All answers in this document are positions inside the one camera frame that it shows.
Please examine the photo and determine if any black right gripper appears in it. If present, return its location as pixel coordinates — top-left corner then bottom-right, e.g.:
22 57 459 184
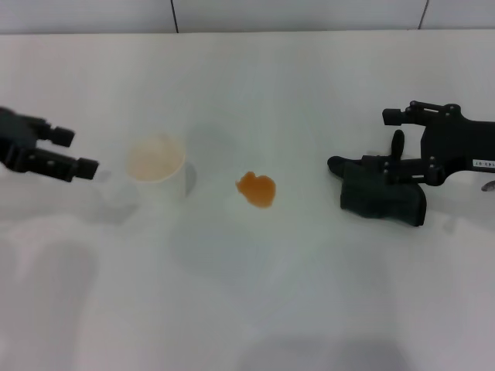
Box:
360 100 495 188

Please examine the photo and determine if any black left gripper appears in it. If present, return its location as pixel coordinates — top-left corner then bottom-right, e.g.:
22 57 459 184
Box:
0 106 100 183

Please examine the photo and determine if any dark blue rag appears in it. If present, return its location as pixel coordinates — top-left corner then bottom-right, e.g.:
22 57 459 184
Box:
327 129 428 227

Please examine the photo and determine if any white paper cup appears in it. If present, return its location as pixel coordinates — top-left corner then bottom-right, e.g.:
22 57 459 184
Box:
125 134 199 199

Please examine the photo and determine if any brown water stain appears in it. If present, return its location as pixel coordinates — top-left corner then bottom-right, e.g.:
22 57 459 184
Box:
235 171 278 210

